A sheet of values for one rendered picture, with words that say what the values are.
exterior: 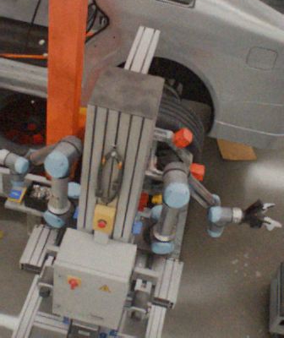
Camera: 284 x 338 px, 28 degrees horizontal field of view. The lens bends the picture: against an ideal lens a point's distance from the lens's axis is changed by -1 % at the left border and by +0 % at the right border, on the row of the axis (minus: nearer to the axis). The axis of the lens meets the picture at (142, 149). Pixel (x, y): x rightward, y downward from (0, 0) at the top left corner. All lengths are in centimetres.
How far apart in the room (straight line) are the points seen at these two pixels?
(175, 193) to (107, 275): 48
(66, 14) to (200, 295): 215
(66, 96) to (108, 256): 103
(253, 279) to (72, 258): 192
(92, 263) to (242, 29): 163
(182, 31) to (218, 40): 22
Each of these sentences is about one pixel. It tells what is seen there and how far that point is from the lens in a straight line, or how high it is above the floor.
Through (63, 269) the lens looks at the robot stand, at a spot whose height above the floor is 121.
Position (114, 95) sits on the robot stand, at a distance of 216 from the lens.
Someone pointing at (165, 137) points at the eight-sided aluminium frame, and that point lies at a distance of 334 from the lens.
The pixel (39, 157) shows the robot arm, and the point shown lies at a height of 122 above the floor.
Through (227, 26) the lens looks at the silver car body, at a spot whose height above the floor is 163.
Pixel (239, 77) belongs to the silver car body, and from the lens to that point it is 360.
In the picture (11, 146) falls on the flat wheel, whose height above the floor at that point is 51.
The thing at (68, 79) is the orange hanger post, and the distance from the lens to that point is 317.
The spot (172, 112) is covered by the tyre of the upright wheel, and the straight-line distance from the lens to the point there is 343.
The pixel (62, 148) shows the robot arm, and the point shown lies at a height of 146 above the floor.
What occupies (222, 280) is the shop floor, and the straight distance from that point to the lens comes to 417.
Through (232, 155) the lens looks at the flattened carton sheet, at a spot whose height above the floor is 1.
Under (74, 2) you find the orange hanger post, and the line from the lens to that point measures 287.
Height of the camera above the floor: 345
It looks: 46 degrees down
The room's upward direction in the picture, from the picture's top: 11 degrees clockwise
